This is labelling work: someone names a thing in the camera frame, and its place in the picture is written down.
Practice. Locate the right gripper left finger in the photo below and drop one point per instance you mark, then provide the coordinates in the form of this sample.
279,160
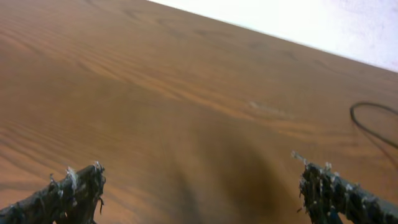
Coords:
70,200

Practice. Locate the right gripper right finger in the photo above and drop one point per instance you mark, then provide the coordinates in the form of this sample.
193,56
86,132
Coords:
326,195

